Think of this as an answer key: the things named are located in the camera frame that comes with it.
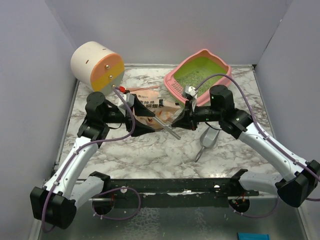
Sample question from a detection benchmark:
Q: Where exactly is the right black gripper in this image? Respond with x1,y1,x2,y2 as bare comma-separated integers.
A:
171,99,223,131

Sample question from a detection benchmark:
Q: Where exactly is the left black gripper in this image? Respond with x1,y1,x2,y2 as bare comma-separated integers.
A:
102,94,156,136

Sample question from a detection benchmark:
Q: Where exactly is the beige cat litter bag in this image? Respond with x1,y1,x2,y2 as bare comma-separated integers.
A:
127,85,181,123

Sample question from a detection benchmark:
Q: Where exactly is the grey metal scoop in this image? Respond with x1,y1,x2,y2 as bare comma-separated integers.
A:
194,127,220,163

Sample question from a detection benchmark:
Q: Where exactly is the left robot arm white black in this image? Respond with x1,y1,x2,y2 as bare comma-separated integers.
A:
30,88,155,233

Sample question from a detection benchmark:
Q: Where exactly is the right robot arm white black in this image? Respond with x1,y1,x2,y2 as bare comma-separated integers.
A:
172,85,320,208

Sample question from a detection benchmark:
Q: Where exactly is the green cat litter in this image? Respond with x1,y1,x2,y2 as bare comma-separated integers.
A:
174,68,215,88

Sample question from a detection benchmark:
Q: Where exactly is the pink green litter box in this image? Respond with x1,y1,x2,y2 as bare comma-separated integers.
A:
163,49,232,106

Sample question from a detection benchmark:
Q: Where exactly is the cream orange cylinder container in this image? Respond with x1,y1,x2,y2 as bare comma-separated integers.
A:
70,41,125,96

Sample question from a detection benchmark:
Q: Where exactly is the blue object at bottom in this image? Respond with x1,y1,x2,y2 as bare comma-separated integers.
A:
237,232,270,240

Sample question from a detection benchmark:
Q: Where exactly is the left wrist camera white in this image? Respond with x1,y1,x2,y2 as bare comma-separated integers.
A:
117,86,135,116

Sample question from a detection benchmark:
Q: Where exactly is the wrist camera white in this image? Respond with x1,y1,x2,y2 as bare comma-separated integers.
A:
182,85,198,101
117,86,135,116

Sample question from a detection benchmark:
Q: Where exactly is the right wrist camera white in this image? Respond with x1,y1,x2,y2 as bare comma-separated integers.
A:
182,85,198,101

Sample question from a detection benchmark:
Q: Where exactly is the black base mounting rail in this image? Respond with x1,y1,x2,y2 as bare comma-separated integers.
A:
91,176,259,210

